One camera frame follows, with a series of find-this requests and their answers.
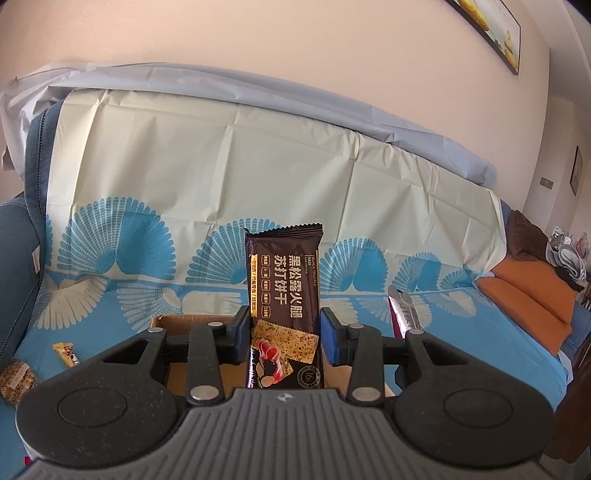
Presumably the silver stick sachet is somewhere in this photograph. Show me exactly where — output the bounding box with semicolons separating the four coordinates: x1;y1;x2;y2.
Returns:
388;285;423;338

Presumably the dark brown cracker packet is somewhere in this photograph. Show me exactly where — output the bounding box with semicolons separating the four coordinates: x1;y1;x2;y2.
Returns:
245;223;324;389

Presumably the yellow snack packet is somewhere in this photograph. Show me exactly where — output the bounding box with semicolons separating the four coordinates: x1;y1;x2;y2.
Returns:
52;342;80;368

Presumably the clear-wrapped nut brittle block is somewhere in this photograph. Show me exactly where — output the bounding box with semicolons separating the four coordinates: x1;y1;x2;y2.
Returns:
0;360;38;407

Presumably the open cardboard box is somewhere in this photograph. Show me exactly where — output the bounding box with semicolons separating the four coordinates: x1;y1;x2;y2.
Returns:
149;313;399;398

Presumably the blue fan-pattern sofa cover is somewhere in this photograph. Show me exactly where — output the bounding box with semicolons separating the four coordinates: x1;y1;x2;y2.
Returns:
1;89;566;479

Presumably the orange cushion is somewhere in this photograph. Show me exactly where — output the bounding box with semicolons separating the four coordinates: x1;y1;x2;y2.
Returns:
476;255;576;355

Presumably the brown blanket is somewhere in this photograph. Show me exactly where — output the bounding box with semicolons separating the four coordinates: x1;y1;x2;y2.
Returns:
507;210;548;261

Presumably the clutter pile on sofa end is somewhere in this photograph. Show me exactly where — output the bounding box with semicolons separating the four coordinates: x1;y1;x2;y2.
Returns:
545;226;590;291

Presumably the wall light switch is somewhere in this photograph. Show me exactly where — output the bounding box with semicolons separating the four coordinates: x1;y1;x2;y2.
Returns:
540;177;554;190

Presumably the small wall frame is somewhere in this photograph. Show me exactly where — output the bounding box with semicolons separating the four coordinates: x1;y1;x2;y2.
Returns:
569;146;584;196

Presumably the framed wall picture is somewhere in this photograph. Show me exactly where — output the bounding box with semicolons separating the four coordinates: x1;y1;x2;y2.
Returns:
448;0;521;75

